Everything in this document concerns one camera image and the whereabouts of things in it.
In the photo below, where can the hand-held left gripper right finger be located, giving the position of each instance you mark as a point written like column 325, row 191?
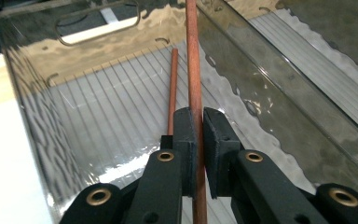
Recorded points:
column 219, row 155

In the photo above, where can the brown wooden chopstick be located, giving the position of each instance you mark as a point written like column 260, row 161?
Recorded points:
column 173, row 87
column 194, row 62

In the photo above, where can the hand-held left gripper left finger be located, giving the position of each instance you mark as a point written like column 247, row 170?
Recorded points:
column 186, row 149

